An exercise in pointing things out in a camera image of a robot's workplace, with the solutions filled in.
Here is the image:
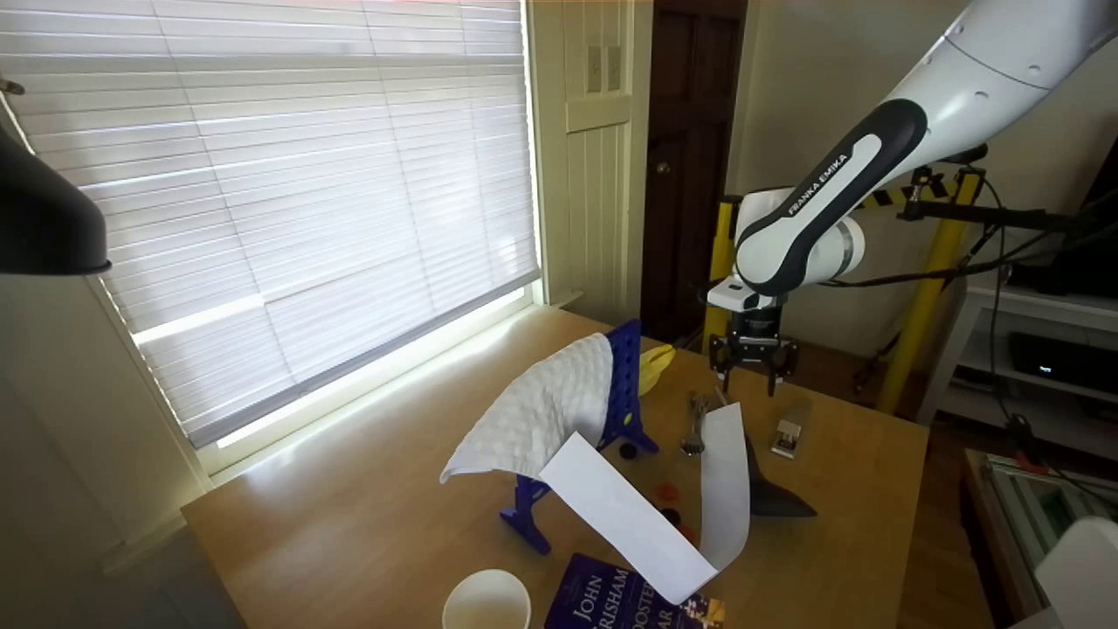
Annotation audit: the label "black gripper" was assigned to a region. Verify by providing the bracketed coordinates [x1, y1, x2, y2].
[710, 297, 803, 403]

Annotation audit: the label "yellow banana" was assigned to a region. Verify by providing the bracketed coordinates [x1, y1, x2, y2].
[635, 340, 681, 398]

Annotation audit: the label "blue plastic stand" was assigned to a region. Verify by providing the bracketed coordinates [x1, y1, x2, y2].
[499, 317, 664, 558]

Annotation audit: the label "white paper strip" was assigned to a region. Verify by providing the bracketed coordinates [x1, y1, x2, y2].
[536, 398, 755, 607]

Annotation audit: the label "white quilted towel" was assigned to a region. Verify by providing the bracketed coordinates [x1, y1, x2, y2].
[435, 330, 618, 486]

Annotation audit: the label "dark brown wooden door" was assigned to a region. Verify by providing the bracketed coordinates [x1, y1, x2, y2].
[640, 0, 751, 350]

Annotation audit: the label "purple John Grisham book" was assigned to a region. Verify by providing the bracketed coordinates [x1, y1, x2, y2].
[541, 551, 726, 629]

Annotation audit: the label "grey storage bin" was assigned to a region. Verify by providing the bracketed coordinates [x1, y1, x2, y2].
[956, 446, 1118, 621]

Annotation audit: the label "white shelf unit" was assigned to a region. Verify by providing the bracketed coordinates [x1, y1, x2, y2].
[918, 276, 1118, 464]

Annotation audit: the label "black electronic device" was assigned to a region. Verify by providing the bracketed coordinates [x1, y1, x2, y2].
[1006, 330, 1118, 398]

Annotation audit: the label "white paper cup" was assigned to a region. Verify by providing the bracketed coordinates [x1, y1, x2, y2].
[435, 565, 536, 629]

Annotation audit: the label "large white window blinds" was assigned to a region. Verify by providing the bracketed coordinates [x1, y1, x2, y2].
[0, 0, 543, 450]

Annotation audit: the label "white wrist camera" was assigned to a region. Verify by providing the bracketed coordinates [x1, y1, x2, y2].
[702, 276, 761, 317]

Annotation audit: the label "yellow barrier post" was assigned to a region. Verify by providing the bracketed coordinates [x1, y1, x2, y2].
[876, 169, 991, 420]
[698, 196, 748, 361]

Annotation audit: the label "black camera on mount bar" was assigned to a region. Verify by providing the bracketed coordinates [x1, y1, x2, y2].
[894, 144, 1118, 237]

